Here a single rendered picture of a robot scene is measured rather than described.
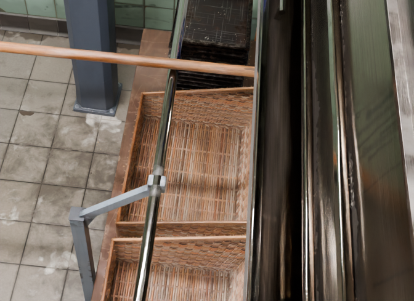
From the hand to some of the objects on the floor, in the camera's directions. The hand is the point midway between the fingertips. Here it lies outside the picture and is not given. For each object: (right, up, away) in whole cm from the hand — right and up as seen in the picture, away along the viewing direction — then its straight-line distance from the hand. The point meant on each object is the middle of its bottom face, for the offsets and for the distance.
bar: (+17, -114, +80) cm, 140 cm away
